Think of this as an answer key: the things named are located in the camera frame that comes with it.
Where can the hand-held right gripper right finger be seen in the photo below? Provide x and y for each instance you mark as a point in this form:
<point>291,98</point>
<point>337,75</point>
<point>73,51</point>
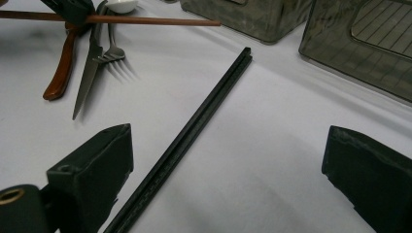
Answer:
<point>372,174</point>

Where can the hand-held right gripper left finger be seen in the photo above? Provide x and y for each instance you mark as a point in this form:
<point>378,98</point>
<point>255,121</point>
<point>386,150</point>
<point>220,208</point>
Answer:
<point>90,174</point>

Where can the white ceramic spoon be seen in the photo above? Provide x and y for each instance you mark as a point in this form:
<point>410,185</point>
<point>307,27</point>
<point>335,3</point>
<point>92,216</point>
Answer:
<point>121,6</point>

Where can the steel fork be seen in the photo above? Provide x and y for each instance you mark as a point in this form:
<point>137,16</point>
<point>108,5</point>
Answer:
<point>113,53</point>

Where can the brown wooden spoon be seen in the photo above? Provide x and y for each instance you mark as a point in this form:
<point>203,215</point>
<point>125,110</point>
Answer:
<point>63,68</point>

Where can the brown wooden chopstick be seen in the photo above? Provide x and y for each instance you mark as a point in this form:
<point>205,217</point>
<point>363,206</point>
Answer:
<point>145,20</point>

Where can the steel table knife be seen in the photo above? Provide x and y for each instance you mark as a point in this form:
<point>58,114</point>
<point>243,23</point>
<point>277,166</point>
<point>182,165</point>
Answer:
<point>87,81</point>

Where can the black chopstick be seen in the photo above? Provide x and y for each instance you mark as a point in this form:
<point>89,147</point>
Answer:
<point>177,145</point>
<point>187,146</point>

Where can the smoky clear plastic bin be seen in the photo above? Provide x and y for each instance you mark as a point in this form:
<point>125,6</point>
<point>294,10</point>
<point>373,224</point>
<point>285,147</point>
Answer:
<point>340,55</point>
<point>259,19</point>

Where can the white table mat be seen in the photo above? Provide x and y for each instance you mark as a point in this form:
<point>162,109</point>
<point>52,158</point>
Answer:
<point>259,161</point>

